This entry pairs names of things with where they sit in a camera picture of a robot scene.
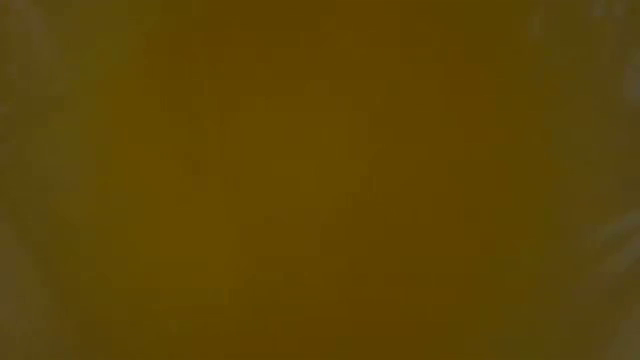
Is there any yellow mini bowl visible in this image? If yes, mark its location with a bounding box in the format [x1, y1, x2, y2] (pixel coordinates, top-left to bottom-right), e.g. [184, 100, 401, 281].
[0, 0, 640, 360]

